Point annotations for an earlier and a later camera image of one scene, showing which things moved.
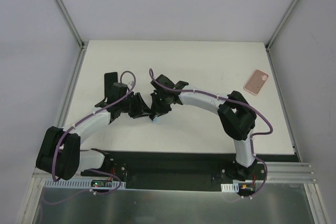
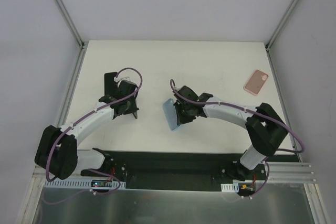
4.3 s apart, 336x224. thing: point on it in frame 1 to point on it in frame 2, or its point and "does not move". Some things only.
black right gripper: [159, 100] to [182, 113]
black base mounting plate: [179, 170] does not move
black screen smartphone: [109, 78] does not move
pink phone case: [256, 82] does not move
